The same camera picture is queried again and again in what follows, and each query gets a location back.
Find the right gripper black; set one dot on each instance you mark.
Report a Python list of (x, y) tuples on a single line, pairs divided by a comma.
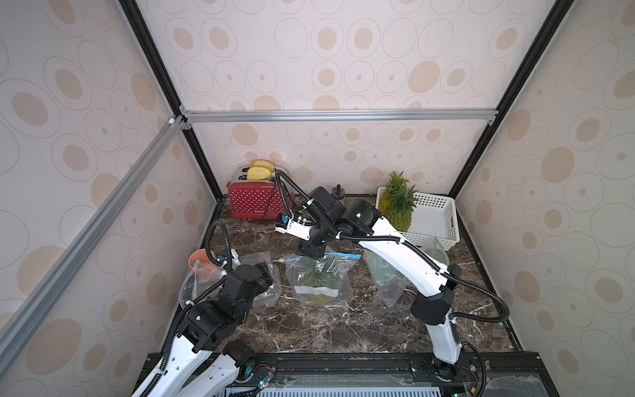
[(312, 247)]

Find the blue-zip bag with pineapple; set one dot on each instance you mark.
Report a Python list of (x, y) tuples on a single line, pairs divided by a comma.
[(320, 282)]

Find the green-zip bag with pineapple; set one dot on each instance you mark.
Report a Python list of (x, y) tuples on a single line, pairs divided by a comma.
[(389, 282)]

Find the yellow pineapple green crown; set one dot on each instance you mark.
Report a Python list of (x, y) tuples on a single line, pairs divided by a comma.
[(402, 205), (396, 182)]

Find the clear zip-top bag blue slider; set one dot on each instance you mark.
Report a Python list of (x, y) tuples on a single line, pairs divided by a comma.
[(194, 286)]

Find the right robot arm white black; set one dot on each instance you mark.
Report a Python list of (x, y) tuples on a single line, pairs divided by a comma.
[(324, 218)]

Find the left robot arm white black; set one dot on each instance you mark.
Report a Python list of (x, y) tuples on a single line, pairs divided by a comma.
[(199, 330)]

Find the small bottle black cap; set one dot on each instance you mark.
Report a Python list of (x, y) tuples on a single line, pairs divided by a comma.
[(338, 192)]

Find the red toaster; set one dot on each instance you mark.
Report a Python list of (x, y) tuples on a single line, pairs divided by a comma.
[(255, 200)]

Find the front yellow toast slice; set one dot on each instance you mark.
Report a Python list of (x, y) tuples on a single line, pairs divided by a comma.
[(259, 173)]

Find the yellow toast slice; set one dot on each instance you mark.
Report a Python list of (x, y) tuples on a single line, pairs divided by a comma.
[(259, 173), (265, 164)]

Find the rear yellow toast slice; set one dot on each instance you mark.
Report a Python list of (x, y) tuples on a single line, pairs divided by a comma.
[(265, 164)]

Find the orange plastic cup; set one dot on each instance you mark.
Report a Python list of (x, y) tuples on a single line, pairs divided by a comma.
[(206, 269)]

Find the white perforated plastic basket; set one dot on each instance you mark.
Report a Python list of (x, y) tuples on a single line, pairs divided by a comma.
[(433, 216)]

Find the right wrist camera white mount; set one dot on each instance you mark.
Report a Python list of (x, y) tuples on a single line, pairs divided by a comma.
[(286, 225)]

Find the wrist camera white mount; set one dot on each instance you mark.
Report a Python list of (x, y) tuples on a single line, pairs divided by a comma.
[(286, 225), (235, 259)]

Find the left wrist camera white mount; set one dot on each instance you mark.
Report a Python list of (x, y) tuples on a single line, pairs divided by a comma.
[(235, 259)]

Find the horizontal aluminium frame bar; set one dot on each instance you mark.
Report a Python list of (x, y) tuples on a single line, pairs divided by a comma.
[(355, 115)]

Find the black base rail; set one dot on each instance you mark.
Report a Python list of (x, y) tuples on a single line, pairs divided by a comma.
[(376, 374)]

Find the left black frame post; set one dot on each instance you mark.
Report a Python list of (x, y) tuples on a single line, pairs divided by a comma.
[(133, 14)]

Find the black frame post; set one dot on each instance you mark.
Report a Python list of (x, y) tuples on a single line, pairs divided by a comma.
[(539, 45), (133, 14)]

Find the right black frame post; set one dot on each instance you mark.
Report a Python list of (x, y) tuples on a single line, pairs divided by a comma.
[(539, 45)]

